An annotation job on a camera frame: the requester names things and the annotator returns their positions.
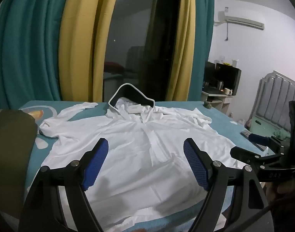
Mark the black monitor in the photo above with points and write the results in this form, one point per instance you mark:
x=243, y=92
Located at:
x=228, y=77

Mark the green bed sheet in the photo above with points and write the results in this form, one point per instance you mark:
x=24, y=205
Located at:
x=266, y=128

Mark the black computer screen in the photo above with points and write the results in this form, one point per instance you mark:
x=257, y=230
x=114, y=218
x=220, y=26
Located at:
x=209, y=73

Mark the grey computer desk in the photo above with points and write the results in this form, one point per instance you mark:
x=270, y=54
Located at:
x=217, y=102

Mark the white box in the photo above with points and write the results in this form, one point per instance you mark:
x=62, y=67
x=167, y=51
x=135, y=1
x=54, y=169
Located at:
x=234, y=62

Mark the white mug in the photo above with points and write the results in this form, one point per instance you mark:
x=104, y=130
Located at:
x=227, y=91

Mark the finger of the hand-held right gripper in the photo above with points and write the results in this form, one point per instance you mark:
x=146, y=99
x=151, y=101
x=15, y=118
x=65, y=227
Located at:
x=270, y=166
x=258, y=139

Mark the glass sliding door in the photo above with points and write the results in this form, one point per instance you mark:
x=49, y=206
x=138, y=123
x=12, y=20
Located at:
x=128, y=41

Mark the person's right hand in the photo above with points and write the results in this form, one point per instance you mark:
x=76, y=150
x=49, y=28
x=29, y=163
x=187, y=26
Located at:
x=275, y=191

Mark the grey padded headboard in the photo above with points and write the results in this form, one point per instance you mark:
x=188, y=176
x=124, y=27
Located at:
x=273, y=96

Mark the teal cartoon blanket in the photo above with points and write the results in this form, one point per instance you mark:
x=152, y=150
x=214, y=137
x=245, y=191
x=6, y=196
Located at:
x=176, y=106

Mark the teal curtain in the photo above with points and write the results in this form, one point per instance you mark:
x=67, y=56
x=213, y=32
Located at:
x=29, y=53
x=203, y=41

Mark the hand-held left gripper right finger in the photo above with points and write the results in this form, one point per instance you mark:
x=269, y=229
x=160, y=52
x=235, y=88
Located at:
x=195, y=166

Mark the yellow curtain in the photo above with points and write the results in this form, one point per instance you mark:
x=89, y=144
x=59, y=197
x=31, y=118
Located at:
x=183, y=53
x=84, y=41

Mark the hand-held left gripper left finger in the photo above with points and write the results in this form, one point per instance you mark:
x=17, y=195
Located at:
x=96, y=164

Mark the small green toy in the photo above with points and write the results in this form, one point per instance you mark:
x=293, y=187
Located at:
x=207, y=105

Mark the white air conditioner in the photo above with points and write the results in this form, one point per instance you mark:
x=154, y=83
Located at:
x=241, y=20

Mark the olive green pillow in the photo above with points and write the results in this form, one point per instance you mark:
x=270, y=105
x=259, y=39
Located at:
x=9, y=149

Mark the white hooded jacket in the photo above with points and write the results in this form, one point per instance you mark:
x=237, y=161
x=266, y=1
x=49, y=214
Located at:
x=137, y=137

